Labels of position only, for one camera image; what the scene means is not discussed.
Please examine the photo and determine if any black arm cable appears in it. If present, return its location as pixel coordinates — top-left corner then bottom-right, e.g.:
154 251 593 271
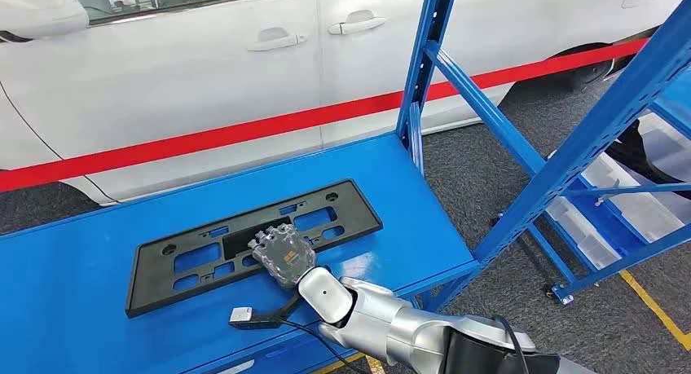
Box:
490 314 531 374

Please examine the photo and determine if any white car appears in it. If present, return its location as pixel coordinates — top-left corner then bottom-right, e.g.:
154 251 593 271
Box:
0 0 691 206

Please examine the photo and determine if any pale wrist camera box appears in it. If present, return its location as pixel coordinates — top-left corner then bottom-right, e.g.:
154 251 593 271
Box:
228 306 255 326

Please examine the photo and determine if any clear plastic storage bin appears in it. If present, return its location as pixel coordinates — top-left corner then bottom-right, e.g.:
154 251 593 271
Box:
580 152 688 244
545 196 622 271

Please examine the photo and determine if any white car side mirror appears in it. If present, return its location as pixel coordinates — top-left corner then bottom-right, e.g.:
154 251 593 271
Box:
0 0 90 42

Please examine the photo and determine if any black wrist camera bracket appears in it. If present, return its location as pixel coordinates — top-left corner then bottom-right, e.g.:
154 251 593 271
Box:
231 293 305 331

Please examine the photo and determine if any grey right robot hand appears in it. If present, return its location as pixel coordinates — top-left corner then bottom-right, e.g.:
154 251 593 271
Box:
248 224 318 291

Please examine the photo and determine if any white car door handle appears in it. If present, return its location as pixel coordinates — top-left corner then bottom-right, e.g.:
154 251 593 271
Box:
328 10 388 37
247 27 308 52

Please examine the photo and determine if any yellow floor tape line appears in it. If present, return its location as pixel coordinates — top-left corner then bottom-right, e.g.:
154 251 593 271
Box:
619 270 691 352

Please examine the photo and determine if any black plastic plate frame part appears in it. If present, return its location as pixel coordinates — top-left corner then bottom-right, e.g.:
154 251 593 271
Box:
125 179 384 319

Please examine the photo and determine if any red barrier tape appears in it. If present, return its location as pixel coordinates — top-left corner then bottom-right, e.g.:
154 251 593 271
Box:
0 37 649 193

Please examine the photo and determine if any thin black camera cable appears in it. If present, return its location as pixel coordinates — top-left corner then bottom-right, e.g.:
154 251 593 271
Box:
276 317 356 374

